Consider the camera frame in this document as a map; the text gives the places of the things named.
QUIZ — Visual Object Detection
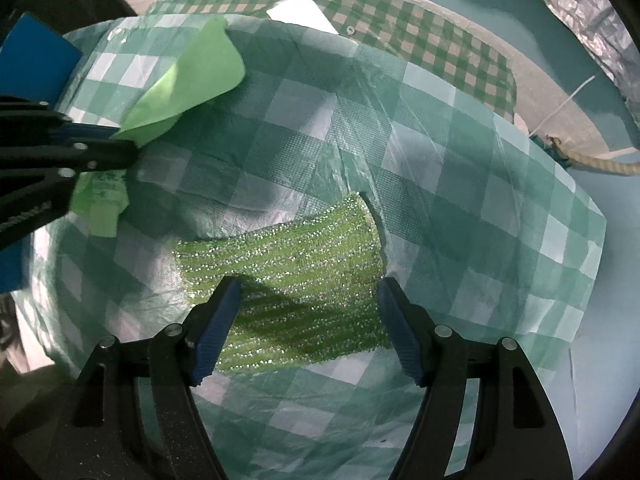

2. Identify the thin white string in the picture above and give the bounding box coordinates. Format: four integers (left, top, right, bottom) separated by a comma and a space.
530, 74, 597, 136

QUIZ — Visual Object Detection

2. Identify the green beige gingham cloth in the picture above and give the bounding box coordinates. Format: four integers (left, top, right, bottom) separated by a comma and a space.
145, 0, 516, 123

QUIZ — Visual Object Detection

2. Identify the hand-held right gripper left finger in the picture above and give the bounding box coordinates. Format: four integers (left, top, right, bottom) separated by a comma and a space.
50, 276, 243, 480

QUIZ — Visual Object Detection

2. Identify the silver foil sheet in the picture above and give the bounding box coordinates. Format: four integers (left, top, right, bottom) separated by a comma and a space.
490, 0, 640, 126

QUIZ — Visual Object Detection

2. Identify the light green cloth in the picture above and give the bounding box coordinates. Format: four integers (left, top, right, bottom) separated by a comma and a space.
70, 17, 246, 238

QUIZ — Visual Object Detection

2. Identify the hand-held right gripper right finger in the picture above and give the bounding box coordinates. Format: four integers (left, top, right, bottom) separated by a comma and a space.
376, 276, 573, 480

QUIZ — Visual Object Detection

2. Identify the white paper sheet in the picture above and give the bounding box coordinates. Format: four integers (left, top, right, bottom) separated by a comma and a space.
265, 0, 341, 36

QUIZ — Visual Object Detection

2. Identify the beige striped rope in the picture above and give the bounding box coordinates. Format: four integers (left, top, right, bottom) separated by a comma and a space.
530, 134, 640, 176

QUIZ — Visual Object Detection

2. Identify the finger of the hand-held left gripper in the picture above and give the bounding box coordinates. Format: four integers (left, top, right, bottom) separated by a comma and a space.
0, 140, 139, 182
0, 95, 120, 144

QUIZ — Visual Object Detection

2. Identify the green sparkly scrub cloth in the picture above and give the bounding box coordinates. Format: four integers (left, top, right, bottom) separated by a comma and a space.
172, 191, 396, 376

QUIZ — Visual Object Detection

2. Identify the green checked plastic sheet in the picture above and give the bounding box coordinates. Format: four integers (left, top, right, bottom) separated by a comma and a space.
20, 12, 608, 480

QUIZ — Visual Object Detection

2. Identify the blue-edged cardboard box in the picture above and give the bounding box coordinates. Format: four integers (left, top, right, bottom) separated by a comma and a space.
0, 14, 83, 291

